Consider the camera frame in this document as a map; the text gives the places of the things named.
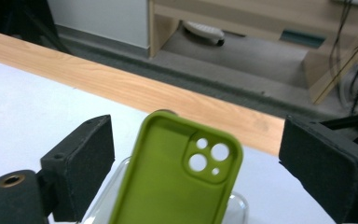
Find white ribbed device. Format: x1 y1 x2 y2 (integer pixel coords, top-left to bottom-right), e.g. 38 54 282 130
181 20 227 47

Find wooden shelf unit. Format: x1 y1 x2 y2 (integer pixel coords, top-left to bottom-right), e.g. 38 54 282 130
147 0 358 105

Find bundle of desk cables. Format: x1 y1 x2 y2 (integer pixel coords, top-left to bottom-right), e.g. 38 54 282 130
328 0 358 116

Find white table sheet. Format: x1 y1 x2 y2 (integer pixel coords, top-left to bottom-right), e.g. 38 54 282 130
0 56 337 224

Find clear plastic tray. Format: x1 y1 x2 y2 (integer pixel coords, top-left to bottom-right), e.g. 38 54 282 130
80 157 250 224

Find wooden table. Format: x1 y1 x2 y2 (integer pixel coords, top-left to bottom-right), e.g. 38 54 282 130
0 27 285 157

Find green phone case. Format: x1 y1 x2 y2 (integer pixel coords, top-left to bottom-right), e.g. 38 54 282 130
107 110 244 224

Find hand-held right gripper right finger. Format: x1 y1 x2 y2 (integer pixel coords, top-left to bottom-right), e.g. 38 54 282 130
278 115 358 224

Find black curtain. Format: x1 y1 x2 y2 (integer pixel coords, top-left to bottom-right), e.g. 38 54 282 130
0 0 49 36

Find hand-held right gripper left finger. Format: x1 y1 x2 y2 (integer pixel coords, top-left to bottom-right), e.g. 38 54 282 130
39 114 117 223

